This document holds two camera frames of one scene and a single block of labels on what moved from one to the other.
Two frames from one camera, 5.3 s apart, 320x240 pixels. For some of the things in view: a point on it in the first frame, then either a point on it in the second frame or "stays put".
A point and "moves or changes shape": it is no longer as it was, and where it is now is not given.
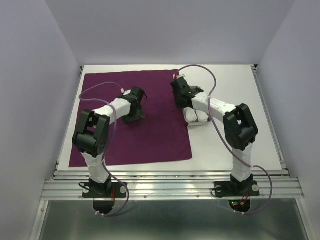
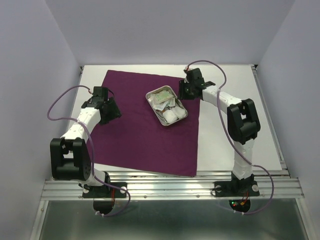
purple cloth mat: (162, 135) moves or changes shape
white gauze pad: (190, 114) → (169, 116)
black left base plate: (104, 194) stays put
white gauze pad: (202, 117) → (179, 112)
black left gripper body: (133, 116) → (113, 111)
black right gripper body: (177, 101) → (190, 86)
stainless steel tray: (197, 123) → (167, 105)
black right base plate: (239, 193) stays put
